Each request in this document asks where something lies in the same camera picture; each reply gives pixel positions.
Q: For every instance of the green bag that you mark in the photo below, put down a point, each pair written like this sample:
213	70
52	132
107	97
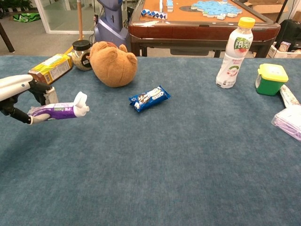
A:
26	17

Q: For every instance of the yellow juice carton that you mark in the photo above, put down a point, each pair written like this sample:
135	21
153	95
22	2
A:
53	67

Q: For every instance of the white storage box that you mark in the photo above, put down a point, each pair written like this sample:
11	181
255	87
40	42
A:
277	53

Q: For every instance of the green potted plants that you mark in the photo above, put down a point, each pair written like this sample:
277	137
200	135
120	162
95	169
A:
14	4

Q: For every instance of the stacked mahjong tile row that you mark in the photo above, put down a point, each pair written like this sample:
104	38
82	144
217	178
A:
169	4

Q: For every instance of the blue cookie packet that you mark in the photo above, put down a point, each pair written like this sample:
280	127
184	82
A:
150	99

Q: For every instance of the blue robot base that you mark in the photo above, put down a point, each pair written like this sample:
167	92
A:
110	26

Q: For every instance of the blue mahjong tile heap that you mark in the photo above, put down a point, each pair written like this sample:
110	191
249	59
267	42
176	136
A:
216	8

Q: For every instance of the glass jar black lid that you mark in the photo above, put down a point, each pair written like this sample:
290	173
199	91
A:
81	57

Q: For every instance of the white drink bottle yellow cap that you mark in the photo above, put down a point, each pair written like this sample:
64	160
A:
234	58

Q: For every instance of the dark wooden table leg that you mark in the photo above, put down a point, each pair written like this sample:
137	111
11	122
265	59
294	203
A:
6	37

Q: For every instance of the green box yellow lid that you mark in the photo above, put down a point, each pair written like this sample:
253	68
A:
270	82

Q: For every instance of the blue white snake puzzle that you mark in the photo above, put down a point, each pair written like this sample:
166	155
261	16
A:
154	14

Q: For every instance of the black equipment case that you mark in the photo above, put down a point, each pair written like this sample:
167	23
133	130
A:
291	30

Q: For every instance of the clear plastic floss box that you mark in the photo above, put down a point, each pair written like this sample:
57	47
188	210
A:
289	121

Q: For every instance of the white purple toothpaste tube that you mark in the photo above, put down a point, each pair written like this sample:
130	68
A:
63	110

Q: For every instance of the brown plush toy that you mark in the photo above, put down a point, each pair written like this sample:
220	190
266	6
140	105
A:
113	67

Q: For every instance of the brown mahjong table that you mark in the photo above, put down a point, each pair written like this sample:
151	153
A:
188	33

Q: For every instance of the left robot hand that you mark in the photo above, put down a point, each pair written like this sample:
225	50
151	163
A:
11	86

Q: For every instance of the blue table mat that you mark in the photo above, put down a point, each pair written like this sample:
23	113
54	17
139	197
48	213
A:
164	164

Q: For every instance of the wooden pole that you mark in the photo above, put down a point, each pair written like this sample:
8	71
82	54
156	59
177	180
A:
80	21

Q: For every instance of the cardboard box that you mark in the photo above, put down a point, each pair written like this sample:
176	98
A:
268	9

